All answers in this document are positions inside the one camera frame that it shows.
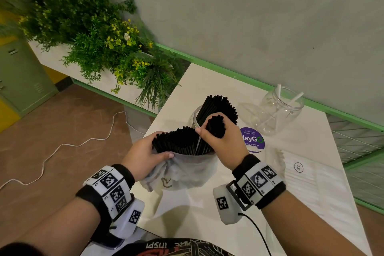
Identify person's right hand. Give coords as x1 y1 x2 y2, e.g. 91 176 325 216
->
195 114 250 171

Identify person's left hand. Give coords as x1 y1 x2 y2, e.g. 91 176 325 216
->
121 131 175 182

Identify gripped bundle of black straws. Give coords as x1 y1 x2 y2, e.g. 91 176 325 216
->
196 114 226 156

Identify clear plastic bag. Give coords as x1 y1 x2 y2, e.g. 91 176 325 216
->
140 133 218 193

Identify person's right forearm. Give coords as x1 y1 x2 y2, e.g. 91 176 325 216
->
260 189 369 256

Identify person's left forearm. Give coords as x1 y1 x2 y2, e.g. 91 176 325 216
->
0 195 104 256

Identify clear jar holding black straws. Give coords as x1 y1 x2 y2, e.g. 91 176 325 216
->
189 105 217 131

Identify black straws in plastic bag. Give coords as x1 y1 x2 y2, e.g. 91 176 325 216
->
151 126 215 156

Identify black straws in jar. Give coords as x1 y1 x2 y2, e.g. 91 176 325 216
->
195 94 239 130

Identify purple round sticker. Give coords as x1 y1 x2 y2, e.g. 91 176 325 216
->
240 127 266 154

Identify white marker wristband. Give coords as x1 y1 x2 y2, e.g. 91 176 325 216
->
232 154 287 210
76 164 135 229

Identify clear jar holding white straws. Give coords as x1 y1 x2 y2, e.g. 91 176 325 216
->
250 86 305 136

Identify black printed shirt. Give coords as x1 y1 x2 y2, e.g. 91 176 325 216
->
113 237 235 256

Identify pack of white straws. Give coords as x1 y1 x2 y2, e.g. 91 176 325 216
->
269 148 366 237

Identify green plants with yellow flowers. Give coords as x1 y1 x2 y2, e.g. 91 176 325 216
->
0 0 187 110

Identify white planter box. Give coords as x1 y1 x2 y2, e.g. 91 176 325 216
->
28 39 160 116

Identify green metal locker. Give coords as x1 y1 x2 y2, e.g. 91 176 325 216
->
0 38 59 117

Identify green metal rail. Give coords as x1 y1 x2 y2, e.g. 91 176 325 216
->
155 43 384 132

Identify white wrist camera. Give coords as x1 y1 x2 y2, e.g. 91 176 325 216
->
109 198 145 240
213 184 244 225

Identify white cable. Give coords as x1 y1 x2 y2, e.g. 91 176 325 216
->
0 111 145 191

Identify black cable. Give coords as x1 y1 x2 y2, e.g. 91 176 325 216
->
238 212 272 256

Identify wire mesh panel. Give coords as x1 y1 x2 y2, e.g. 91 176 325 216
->
326 114 384 205

